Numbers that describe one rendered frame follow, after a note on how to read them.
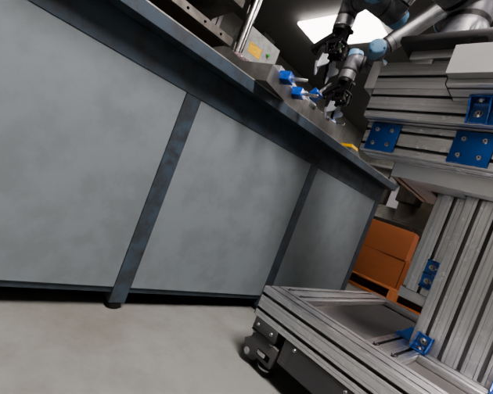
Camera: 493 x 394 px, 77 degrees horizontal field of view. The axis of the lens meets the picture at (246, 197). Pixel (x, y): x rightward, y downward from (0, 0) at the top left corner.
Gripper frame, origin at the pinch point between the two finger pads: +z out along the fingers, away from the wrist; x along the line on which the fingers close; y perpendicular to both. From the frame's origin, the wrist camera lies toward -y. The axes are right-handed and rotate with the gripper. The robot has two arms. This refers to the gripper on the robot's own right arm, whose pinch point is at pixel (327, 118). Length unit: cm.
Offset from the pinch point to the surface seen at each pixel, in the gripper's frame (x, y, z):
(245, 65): -67, 16, 11
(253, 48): -8, -72, -41
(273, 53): 9, -73, -47
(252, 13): -26, -60, -50
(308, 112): -29.6, 14.3, 9.7
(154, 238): -75, 16, 72
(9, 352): -105, 33, 95
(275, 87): -58, 24, 14
